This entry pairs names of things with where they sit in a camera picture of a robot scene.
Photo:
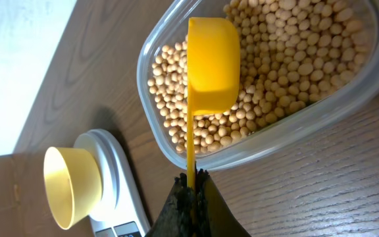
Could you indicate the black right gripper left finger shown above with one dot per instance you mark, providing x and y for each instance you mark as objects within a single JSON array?
[{"x": 175, "y": 218}]

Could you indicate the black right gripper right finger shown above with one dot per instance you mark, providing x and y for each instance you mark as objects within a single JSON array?
[{"x": 214, "y": 217}]

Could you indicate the white kitchen scale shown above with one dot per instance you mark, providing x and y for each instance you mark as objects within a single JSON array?
[{"x": 120, "y": 211}]

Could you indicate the yellow measuring scoop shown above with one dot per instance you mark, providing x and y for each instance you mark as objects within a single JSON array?
[{"x": 213, "y": 62}]

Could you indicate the clear container of soybeans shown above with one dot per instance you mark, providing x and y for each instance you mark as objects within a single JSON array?
[{"x": 304, "y": 65}]

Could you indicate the pale yellow bowl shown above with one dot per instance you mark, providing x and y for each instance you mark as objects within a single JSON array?
[{"x": 73, "y": 184}]

